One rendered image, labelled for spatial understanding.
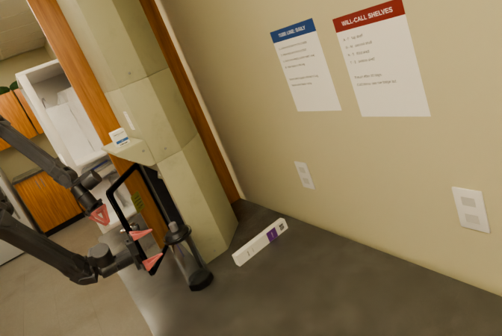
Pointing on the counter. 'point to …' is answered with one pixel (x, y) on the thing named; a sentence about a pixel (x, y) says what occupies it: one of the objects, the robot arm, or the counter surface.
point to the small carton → (119, 137)
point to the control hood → (132, 151)
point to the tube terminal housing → (178, 157)
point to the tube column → (105, 19)
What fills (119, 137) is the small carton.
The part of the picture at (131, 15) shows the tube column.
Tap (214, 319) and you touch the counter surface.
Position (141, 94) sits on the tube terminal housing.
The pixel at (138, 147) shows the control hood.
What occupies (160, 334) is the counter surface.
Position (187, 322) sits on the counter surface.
